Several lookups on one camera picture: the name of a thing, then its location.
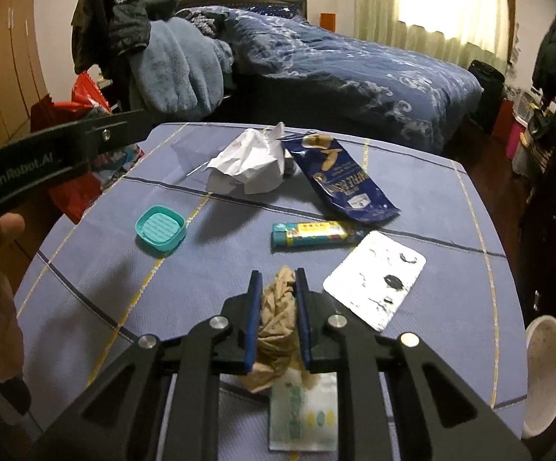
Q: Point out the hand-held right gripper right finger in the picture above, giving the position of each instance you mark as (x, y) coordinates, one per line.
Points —
(303, 326)

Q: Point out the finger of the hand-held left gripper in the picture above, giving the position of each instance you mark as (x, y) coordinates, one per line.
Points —
(117, 132)

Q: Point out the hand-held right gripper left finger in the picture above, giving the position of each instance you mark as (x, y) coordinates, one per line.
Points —
(254, 326)

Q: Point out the brown paper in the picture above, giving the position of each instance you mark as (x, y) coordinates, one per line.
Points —
(278, 317)

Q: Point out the white round waste bin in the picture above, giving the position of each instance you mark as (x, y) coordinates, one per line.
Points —
(545, 374)

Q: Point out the red plastic bag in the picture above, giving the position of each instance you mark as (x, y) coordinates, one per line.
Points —
(73, 192)

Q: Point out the silver foil blister pack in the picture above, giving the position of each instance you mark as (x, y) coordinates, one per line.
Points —
(371, 273)

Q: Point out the white green wipe packet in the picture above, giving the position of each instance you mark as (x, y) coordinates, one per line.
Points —
(302, 418)

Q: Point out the teal yellow tube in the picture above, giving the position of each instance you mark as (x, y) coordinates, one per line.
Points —
(311, 235)

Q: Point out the light blue fleece blanket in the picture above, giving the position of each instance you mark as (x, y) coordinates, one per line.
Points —
(182, 67)

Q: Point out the teal soap dish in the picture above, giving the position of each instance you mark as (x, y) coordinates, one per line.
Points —
(160, 228)

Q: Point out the wooden wardrobe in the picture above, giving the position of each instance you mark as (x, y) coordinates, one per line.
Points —
(9, 57)

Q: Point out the dark padded jacket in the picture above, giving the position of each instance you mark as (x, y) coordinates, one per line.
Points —
(114, 14)

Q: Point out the crumpled white paper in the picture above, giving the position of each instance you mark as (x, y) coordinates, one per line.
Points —
(249, 163)

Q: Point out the dark blue snack bag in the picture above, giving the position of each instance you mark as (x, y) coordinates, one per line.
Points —
(345, 182)

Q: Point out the dark wooden headboard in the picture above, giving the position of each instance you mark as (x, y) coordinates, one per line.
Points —
(283, 2)

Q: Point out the blue patterned duvet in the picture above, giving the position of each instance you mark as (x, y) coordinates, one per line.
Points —
(345, 67)

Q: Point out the orange box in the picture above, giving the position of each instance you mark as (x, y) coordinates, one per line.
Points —
(328, 21)

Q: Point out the dark wooden cabinet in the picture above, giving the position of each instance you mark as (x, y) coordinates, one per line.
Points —
(552, 230)

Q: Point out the pink container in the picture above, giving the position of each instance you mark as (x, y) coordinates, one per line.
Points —
(517, 141)

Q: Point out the red box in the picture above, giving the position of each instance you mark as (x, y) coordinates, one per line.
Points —
(503, 120)

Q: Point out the black suitcase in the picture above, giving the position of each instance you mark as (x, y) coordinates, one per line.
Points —
(487, 91)

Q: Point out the pale green curtain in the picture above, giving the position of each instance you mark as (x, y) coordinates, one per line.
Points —
(427, 5)

